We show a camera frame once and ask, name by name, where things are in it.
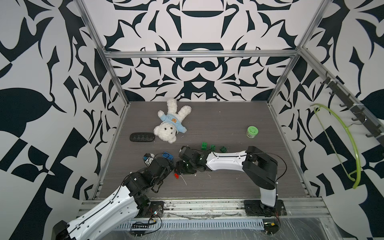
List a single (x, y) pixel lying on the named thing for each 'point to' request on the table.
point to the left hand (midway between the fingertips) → (171, 162)
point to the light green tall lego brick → (204, 146)
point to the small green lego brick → (212, 147)
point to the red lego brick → (176, 176)
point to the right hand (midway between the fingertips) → (176, 169)
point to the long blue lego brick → (167, 155)
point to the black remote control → (142, 137)
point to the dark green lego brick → (223, 149)
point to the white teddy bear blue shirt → (166, 130)
